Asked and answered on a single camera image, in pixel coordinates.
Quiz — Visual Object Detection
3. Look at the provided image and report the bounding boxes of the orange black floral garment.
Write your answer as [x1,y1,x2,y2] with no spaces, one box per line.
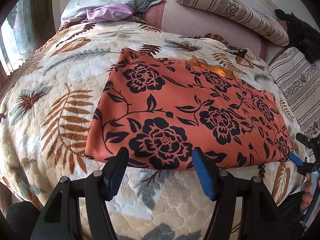
[85,48,293,170]

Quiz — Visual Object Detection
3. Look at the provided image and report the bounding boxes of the person's right hand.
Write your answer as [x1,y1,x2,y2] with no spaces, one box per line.
[300,173,313,211]

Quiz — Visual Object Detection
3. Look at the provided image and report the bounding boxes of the striped beige flat pillow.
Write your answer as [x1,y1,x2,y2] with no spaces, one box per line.
[269,47,319,137]

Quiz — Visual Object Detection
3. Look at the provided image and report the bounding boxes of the cream leaf-pattern blanket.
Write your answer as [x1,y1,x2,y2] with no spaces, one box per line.
[1,21,301,239]

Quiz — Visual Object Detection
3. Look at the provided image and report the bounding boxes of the window with patterned glass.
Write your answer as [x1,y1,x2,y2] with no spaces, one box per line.
[1,0,36,76]

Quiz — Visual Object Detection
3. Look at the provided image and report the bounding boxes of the striped beige bolster pillow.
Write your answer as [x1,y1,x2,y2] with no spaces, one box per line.
[175,0,289,47]

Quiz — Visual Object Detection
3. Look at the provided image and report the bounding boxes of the pink mauve bed sheet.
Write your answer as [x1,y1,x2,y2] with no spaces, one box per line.
[142,0,286,64]

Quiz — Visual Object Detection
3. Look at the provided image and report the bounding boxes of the purple floral cloth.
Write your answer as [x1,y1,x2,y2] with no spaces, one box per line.
[83,3,134,23]

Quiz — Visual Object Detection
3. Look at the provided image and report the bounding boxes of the black garment by wall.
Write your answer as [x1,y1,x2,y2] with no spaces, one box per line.
[274,9,320,63]

